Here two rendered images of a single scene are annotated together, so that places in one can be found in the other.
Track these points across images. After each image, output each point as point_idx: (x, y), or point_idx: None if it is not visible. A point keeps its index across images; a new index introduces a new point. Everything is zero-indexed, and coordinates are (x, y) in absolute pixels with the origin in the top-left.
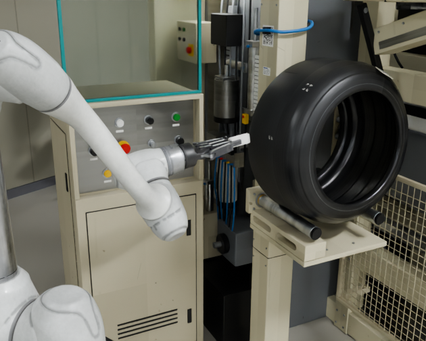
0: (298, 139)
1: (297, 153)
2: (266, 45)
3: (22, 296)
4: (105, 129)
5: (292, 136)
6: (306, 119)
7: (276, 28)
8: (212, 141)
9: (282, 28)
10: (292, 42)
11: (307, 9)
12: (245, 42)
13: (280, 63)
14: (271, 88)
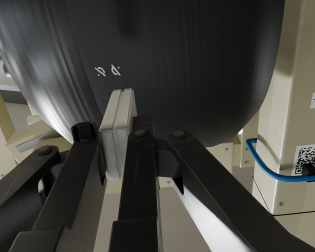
0: (19, 81)
1: None
2: None
3: None
4: None
5: (31, 92)
6: (43, 118)
7: (284, 174)
8: (194, 216)
9: (273, 169)
10: (268, 136)
11: (255, 162)
12: None
13: (281, 116)
14: (209, 143)
